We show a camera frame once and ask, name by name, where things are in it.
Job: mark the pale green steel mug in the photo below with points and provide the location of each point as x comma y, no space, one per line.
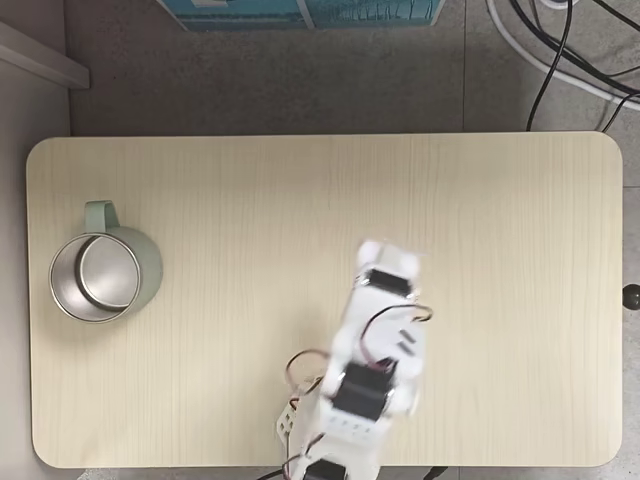
107,280

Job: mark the black round knob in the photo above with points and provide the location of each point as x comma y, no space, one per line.
633,297

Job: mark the white board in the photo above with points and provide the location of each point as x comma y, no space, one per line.
40,57

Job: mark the blue printed cardboard box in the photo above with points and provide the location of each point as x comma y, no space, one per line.
250,15

